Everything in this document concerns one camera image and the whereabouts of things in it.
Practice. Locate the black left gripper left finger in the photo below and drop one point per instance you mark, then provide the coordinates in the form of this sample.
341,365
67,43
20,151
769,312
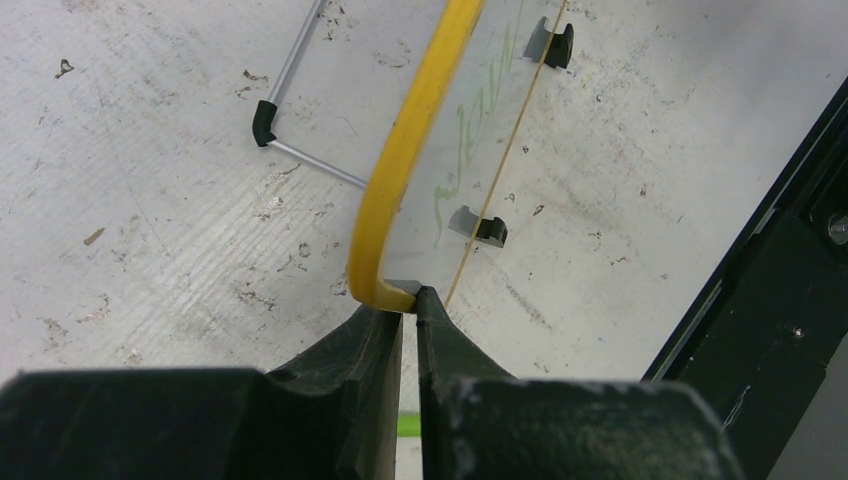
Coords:
339,401

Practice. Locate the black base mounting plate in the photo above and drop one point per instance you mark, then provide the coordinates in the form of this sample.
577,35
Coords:
758,338

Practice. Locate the yellow framed whiteboard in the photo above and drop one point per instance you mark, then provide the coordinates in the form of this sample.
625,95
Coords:
446,148

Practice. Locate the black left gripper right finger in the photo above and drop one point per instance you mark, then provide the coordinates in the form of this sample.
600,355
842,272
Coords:
450,368

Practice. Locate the metal wire whiteboard stand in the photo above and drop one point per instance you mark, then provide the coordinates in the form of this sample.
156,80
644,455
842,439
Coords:
274,116

